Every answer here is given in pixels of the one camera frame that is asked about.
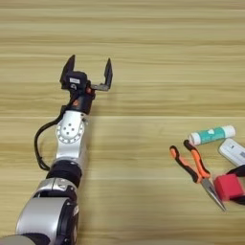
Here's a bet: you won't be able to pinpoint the white rectangular remote device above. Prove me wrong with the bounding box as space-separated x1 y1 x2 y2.
217 137 245 167

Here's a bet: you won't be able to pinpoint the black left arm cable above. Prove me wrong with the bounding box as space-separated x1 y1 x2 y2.
33 114 66 172

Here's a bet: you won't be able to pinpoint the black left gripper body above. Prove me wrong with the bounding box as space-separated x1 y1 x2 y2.
59 82 110 117

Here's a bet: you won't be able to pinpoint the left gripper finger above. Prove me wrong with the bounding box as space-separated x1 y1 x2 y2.
59 54 77 84
102 57 114 90

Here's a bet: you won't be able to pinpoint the left gripper small labelled box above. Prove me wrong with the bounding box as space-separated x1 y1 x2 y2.
63 70 89 92

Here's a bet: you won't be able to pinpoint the orange black needle-nose pliers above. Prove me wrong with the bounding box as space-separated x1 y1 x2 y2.
168 139 228 212

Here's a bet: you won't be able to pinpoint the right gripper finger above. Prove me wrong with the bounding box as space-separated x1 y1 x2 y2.
226 164 245 177
232 194 245 206

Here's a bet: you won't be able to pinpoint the green white glue stick tube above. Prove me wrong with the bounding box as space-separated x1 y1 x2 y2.
188 124 237 147

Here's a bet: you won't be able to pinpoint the red foam cube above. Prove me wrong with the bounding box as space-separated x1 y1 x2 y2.
212 172 245 202

